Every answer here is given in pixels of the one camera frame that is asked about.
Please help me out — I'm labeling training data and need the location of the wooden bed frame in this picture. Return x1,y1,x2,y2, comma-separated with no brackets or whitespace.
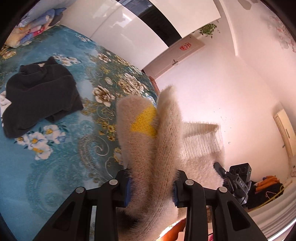
149,75,160,96

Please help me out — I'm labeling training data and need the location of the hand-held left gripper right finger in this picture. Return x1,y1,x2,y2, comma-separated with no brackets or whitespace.
172,170,266,241

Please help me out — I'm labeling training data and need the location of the white room door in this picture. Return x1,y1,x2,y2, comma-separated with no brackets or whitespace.
142,34,206,80

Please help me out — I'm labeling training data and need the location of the pile of dark and orange clothes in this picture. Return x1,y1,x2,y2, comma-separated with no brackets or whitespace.
245,176,285,210

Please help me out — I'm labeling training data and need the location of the white glossy wardrobe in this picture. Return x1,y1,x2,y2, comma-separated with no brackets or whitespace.
59,0,222,48

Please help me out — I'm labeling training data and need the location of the dark grey white-striped garment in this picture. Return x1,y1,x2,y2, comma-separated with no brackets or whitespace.
0,57,84,138

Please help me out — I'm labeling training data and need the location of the blue floral bedspread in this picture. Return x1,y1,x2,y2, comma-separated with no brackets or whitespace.
0,24,160,241

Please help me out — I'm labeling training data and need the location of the yellow floral folded blanket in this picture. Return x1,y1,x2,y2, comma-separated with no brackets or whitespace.
5,26,32,48

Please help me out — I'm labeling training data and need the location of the green hanging plant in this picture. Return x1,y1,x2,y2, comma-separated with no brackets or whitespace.
199,23,218,38

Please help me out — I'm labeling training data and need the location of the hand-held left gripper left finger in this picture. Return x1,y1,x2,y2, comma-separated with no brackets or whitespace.
32,169,133,241

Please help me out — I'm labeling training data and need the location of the beige fuzzy sweater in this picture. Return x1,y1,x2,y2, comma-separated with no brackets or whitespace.
116,85,226,241

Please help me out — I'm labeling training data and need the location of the cream air conditioner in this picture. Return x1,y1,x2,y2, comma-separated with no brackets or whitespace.
273,109,296,159

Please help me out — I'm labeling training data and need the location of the floral wall decal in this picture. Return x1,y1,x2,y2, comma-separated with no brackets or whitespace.
260,9,296,50

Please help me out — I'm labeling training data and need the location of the pink and blue cartoon blanket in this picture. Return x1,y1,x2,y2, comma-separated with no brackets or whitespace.
17,20,57,40

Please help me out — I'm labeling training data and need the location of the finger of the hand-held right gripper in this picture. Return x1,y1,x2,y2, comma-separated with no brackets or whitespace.
213,162,232,183

